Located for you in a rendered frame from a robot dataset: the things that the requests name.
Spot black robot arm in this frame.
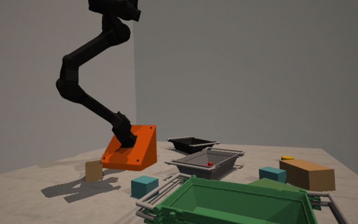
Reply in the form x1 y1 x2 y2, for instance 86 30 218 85
56 0 141 148

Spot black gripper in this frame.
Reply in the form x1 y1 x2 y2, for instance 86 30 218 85
102 13 118 30

